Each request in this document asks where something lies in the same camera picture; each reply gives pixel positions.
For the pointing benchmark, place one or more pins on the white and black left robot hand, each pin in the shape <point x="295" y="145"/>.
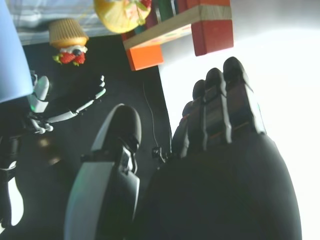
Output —
<point x="215" y="190"/>

